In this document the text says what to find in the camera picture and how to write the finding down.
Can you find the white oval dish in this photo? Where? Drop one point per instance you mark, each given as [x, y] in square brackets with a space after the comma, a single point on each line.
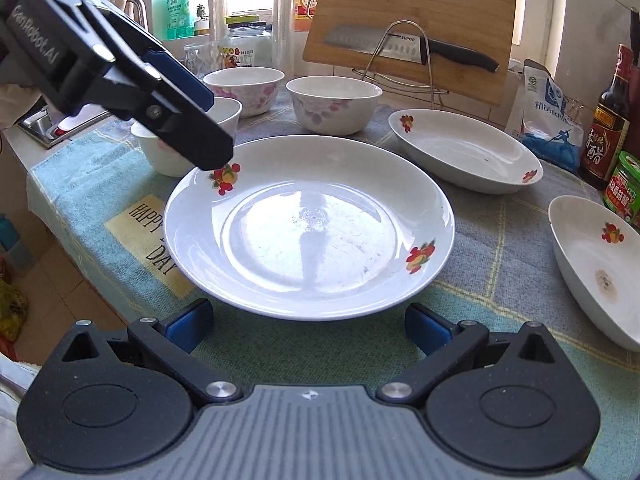
[595, 265]
[465, 150]

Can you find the labelled glass jar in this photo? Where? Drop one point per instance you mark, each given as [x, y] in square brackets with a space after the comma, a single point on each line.
[245, 45]

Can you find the bamboo cutting board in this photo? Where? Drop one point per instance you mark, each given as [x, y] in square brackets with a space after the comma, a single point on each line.
[400, 5]

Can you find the white blue salt bag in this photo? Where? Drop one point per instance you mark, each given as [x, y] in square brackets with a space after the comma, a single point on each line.
[550, 115]

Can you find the green dish soap bottle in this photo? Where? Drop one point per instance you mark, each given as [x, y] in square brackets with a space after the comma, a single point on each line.
[179, 10]

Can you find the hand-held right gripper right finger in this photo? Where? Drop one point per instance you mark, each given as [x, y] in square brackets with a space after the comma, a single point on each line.
[425, 330]

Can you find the clear drinking glass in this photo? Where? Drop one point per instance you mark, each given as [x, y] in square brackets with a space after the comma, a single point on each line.
[200, 57]

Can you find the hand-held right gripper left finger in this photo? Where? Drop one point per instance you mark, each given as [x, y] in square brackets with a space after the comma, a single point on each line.
[187, 325]

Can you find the clear plastic sleeve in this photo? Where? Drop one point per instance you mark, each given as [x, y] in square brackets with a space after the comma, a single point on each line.
[283, 10]

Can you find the teal container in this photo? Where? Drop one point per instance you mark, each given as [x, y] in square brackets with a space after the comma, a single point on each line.
[12, 242]

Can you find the small potted plant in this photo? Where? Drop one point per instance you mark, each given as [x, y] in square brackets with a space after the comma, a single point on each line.
[201, 20]

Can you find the green lid jar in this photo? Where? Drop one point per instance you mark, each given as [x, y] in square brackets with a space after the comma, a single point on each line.
[625, 185]

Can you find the person's white clothing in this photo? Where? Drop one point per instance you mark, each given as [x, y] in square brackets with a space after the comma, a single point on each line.
[15, 410]

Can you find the large round white plate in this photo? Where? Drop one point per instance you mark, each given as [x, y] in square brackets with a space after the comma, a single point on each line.
[310, 240]

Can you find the white bowl pink flowers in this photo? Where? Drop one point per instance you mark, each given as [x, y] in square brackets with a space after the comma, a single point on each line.
[250, 95]
[330, 110]

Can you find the metal sink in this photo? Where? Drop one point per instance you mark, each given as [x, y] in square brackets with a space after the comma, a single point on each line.
[40, 130]

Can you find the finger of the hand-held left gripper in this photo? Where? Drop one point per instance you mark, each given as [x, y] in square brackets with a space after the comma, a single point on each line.
[190, 135]
[180, 82]

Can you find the blue grey plaid tablecloth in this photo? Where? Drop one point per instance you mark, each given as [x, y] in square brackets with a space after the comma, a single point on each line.
[475, 240]

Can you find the dark vinegar bottle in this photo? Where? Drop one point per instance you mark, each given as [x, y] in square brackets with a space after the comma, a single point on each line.
[607, 130]

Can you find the pale cloth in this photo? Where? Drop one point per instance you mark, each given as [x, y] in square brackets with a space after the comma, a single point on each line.
[125, 7]

